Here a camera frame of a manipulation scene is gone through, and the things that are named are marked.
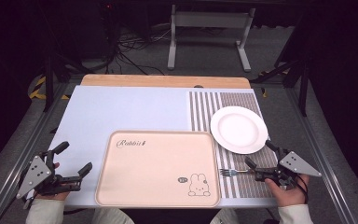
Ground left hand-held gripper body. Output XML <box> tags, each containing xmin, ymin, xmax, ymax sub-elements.
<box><xmin>16</xmin><ymin>150</ymin><xmax>82</xmax><ymax>200</ymax></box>

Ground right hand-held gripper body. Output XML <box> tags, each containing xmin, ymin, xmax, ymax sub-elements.
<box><xmin>254</xmin><ymin>147</ymin><xmax>323</xmax><ymax>189</ymax></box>

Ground silver metal fork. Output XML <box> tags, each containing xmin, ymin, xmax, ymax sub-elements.
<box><xmin>219</xmin><ymin>167</ymin><xmax>254</xmax><ymax>177</ymax></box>

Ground person's left hand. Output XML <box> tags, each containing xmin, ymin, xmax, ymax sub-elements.
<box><xmin>34</xmin><ymin>189</ymin><xmax>71</xmax><ymax>202</ymax></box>

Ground person's right hand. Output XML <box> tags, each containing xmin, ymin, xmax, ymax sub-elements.
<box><xmin>265</xmin><ymin>174</ymin><xmax>310</xmax><ymax>208</ymax></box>

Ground striped grey placemat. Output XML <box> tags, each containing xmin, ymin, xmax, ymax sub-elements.
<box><xmin>188</xmin><ymin>91</ymin><xmax>280</xmax><ymax>200</ymax></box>

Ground white round plate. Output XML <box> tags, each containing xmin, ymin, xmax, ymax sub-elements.
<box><xmin>209</xmin><ymin>105</ymin><xmax>269</xmax><ymax>156</ymax></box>

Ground yellow black floor tape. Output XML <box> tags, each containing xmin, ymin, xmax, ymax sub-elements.
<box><xmin>27</xmin><ymin>75</ymin><xmax>71</xmax><ymax>101</ymax></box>

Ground black tripod stand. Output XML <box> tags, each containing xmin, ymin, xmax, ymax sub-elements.
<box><xmin>42</xmin><ymin>52</ymin><xmax>87</xmax><ymax>114</ymax></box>
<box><xmin>250</xmin><ymin>57</ymin><xmax>310</xmax><ymax>119</ymax></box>

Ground beige tray with rabbit print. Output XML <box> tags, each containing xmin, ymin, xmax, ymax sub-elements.
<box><xmin>94</xmin><ymin>129</ymin><xmax>222</xmax><ymax>209</ymax></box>

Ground light blue table mat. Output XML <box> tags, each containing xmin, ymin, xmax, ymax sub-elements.
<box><xmin>48</xmin><ymin>85</ymin><xmax>278</xmax><ymax>210</ymax></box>

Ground wooden table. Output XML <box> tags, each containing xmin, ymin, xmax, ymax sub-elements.
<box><xmin>80</xmin><ymin>73</ymin><xmax>253</xmax><ymax>90</ymax></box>

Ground grey metal stand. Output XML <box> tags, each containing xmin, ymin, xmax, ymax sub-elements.
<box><xmin>166</xmin><ymin>4</ymin><xmax>257</xmax><ymax>74</ymax></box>

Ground aluminium frame rail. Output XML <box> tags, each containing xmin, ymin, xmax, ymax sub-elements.
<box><xmin>283</xmin><ymin>87</ymin><xmax>357</xmax><ymax>224</ymax></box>
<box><xmin>0</xmin><ymin>81</ymin><xmax>76</xmax><ymax>224</ymax></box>

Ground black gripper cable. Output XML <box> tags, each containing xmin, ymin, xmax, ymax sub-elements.
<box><xmin>295</xmin><ymin>175</ymin><xmax>310</xmax><ymax>205</ymax></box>

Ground black floor cables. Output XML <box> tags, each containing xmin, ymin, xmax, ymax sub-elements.
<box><xmin>111</xmin><ymin>26</ymin><xmax>172</xmax><ymax>77</ymax></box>

